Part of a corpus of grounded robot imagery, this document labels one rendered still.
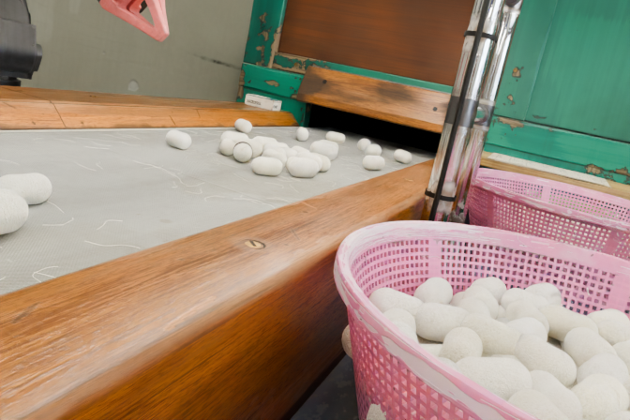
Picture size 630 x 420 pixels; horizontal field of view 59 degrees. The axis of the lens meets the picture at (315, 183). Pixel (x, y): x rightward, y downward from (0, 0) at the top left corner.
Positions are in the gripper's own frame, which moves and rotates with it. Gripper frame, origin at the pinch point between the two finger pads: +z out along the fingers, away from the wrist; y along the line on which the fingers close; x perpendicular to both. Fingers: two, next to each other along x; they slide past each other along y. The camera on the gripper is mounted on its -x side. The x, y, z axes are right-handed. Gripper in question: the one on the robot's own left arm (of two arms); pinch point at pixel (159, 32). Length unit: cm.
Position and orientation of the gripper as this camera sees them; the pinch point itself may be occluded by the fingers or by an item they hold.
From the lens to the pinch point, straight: 66.6
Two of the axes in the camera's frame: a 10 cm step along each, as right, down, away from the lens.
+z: 5.6, 8.2, -1.4
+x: -7.4, 5.6, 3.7
